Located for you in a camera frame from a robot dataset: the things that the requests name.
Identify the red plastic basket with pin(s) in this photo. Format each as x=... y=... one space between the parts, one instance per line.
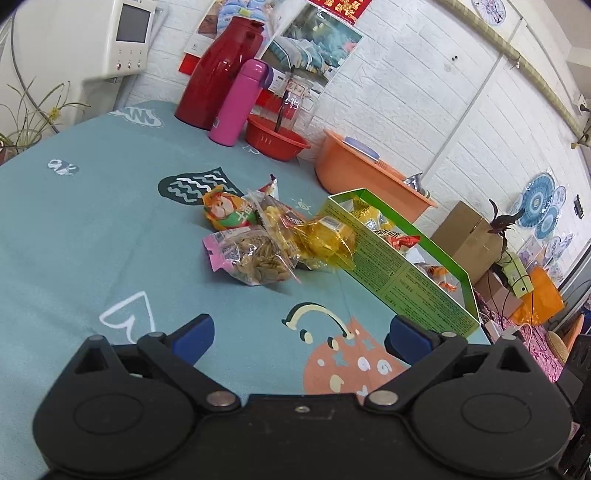
x=272 y=141

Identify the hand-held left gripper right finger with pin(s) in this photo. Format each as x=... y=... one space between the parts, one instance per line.
x=411 y=339

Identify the medium blue paper fan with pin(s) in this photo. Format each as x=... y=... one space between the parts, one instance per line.
x=549 y=224

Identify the black stirring spoon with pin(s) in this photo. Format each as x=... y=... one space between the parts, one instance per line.
x=282 y=110

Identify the red thermos jug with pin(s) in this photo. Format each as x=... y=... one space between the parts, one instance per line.
x=212 y=78

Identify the small blue paper fan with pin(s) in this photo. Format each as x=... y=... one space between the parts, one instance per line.
x=559 y=198

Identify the pink bottle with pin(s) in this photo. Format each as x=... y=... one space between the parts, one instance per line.
x=235 y=106

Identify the blue plate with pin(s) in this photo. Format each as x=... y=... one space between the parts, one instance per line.
x=362 y=146

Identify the glass pitcher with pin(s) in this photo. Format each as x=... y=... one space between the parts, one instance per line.
x=298 y=108

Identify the red snack packet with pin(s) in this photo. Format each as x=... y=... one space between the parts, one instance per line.
x=399 y=240

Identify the beige wall pole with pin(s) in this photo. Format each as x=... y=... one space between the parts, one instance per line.
x=531 y=64

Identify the wall calendar poster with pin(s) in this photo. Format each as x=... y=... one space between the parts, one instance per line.
x=318 y=41

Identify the orange bag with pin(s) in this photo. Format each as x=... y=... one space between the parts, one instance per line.
x=542 y=295

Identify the clear packet of yellow snacks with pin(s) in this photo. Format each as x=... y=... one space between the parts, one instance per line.
x=277 y=221

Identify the large blue paper fan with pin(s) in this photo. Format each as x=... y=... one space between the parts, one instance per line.
x=535 y=198

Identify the green shoe box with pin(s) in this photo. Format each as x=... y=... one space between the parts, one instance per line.
x=515 y=272

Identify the round blue wall decoration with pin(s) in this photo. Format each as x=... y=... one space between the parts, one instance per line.
x=488 y=10

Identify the pink-edged seed packet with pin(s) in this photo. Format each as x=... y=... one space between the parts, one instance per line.
x=254 y=258

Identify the brown cardboard box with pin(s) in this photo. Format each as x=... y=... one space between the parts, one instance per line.
x=461 y=240

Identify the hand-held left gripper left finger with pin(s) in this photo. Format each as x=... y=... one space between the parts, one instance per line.
x=194 y=337

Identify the white machine with screen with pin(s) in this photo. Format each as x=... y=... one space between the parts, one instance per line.
x=134 y=50

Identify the yellow white-label snack packet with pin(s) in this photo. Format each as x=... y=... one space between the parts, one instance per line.
x=369 y=212

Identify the green cardboard box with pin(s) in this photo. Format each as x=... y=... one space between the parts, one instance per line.
x=406 y=286

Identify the orange green snack packet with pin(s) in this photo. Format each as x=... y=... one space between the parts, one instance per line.
x=226 y=210

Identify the green leafy plant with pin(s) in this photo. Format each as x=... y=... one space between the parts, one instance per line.
x=18 y=138

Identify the steel bowl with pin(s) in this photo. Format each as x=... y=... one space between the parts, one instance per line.
x=415 y=182

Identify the clear packet of orange snacks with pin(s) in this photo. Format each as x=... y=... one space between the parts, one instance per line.
x=438 y=274

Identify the yellow clear snack packet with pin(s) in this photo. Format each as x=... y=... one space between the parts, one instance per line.
x=323 y=240

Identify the teal printed tablecloth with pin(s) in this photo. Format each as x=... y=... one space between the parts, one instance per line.
x=92 y=230

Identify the purple leafy plant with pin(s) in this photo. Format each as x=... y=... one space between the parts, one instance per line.
x=501 y=221

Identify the orange plastic basin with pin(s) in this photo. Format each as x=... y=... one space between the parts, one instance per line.
x=351 y=170

